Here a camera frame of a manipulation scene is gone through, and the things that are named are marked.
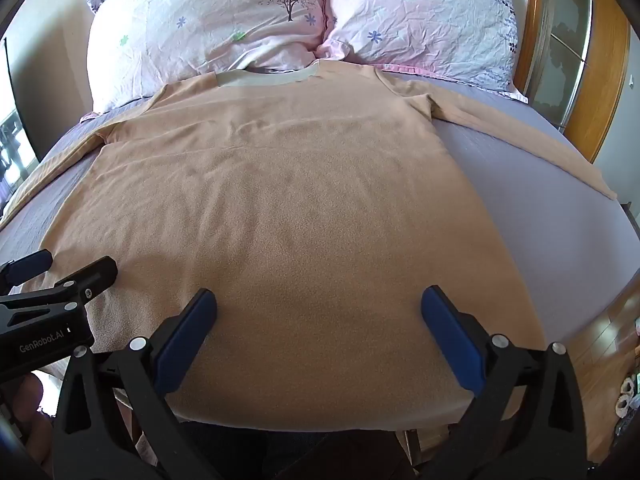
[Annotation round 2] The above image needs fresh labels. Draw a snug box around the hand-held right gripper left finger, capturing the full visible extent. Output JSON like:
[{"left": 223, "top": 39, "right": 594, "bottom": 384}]
[{"left": 52, "top": 287, "right": 221, "bottom": 480}]

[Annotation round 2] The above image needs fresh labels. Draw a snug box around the pink pillow with flower print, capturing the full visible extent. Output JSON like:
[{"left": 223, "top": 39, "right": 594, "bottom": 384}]
[{"left": 317, "top": 0, "right": 529, "bottom": 104}]

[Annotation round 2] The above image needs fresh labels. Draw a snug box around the person's left hand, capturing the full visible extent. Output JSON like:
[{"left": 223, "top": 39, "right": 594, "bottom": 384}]
[{"left": 0, "top": 374, "right": 55, "bottom": 466}]

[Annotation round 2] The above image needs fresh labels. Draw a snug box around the window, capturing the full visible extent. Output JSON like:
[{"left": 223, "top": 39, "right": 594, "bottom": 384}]
[{"left": 0, "top": 109, "right": 39, "bottom": 187}]

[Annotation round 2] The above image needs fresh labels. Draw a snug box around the bed with purple sheet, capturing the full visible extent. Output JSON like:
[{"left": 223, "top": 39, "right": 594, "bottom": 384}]
[{"left": 0, "top": 71, "right": 640, "bottom": 428}]

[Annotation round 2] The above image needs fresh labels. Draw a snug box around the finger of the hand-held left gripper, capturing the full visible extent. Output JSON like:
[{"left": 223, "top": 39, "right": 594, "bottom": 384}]
[
  {"left": 0, "top": 249, "right": 54, "bottom": 292},
  {"left": 0, "top": 256, "right": 119, "bottom": 330}
]

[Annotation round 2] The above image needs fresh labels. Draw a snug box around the wooden headboard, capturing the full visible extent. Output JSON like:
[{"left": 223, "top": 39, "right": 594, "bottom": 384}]
[{"left": 512, "top": 0, "right": 552, "bottom": 98}]

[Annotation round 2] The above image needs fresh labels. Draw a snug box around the beige long-sleeved shirt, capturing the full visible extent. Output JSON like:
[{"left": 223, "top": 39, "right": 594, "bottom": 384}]
[{"left": 0, "top": 59, "right": 619, "bottom": 423}]

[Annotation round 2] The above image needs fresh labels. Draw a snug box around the pink pillow with tree print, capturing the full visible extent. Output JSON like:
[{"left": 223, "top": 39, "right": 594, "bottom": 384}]
[{"left": 86, "top": 0, "right": 329, "bottom": 114}]

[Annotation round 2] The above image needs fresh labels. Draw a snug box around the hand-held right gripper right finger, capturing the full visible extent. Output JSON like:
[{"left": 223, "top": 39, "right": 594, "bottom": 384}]
[{"left": 420, "top": 285, "right": 590, "bottom": 480}]

